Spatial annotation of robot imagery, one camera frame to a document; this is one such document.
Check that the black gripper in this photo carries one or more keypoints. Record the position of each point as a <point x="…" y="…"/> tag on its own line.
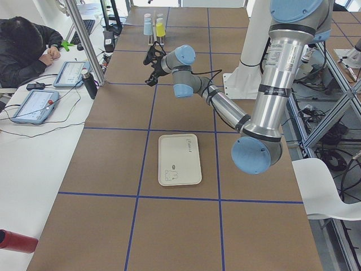
<point x="158" y="69"/>

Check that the light blue cup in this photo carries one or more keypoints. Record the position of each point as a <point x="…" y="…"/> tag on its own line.
<point x="147" y="28"/>

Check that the yellow cup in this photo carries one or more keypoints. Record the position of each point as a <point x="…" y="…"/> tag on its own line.
<point x="160" y="29"/>

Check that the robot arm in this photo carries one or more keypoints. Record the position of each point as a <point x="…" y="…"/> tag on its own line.
<point x="293" y="25"/>

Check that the black monitor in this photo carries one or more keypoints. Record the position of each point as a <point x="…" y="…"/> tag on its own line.
<point x="111" y="17"/>

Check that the black thermos bottle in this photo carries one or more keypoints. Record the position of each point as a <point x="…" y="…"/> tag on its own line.
<point x="89" y="83"/>

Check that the black computer mouse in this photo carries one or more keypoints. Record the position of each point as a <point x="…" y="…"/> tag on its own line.
<point x="80" y="47"/>

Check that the blue teach pendant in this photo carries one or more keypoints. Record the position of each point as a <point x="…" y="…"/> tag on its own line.
<point x="37" y="107"/>
<point x="70" y="74"/>

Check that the cream plastic tray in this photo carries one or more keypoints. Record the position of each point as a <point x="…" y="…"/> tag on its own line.
<point x="179" y="160"/>

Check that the green plastic clamp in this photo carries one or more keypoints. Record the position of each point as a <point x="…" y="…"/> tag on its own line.
<point x="66" y="45"/>

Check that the black power adapter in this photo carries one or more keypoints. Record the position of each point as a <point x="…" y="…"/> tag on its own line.
<point x="35" y="86"/>

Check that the person in dark jacket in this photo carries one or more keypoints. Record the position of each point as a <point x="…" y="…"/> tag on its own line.
<point x="27" y="49"/>

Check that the white plastic chair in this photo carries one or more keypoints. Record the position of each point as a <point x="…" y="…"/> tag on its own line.
<point x="319" y="194"/>

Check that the red bottle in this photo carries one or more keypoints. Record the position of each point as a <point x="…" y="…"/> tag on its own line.
<point x="17" y="242"/>

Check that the white wire cup rack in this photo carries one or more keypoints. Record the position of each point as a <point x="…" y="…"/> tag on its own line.
<point x="153" y="38"/>

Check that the aluminium frame post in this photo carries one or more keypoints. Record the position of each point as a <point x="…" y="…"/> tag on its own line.
<point x="85" y="40"/>

